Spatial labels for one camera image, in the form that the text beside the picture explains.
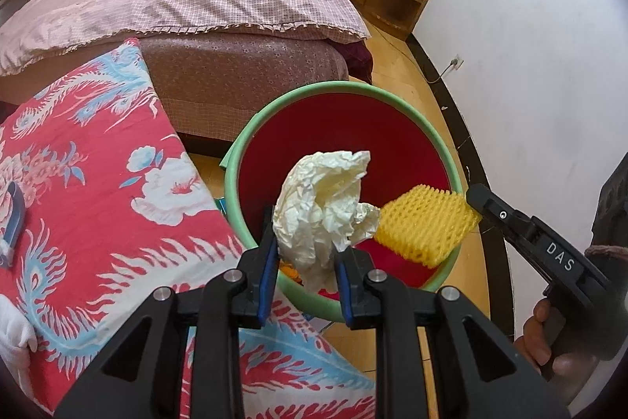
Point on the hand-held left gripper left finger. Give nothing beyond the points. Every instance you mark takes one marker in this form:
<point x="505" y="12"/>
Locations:
<point x="265" y="271"/>

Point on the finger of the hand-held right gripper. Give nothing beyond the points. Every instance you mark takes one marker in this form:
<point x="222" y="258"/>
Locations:
<point x="500" y="215"/>

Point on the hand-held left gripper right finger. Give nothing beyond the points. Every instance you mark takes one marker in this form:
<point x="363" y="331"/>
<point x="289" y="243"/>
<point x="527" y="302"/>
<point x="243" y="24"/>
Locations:
<point x="346" y="286"/>

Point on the yellow foam net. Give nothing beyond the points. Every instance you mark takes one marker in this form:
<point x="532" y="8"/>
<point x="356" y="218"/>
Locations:
<point x="422" y="222"/>

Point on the red bucket with green rim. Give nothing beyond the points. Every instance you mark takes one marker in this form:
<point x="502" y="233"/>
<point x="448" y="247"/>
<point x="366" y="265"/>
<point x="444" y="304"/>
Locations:
<point x="343" y="124"/>

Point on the person's right forearm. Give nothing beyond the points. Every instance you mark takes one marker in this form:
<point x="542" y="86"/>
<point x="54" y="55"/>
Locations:
<point x="613" y="203"/>

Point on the person's right hand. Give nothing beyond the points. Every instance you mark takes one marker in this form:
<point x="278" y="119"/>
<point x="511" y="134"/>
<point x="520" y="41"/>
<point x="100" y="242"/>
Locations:
<point x="537" y="345"/>

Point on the red floral printed cloth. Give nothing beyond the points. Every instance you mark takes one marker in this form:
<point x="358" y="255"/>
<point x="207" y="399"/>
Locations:
<point x="122" y="213"/>

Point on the bed with brown sheet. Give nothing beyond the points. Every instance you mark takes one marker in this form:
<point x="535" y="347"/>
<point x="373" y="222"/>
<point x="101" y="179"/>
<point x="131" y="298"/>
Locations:
<point x="245" y="70"/>

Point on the maroon bed cloth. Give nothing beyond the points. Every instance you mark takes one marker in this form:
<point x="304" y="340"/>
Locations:
<point x="358" y="60"/>

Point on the white wall outlet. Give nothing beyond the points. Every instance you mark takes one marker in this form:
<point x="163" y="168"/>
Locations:
<point x="456" y="63"/>

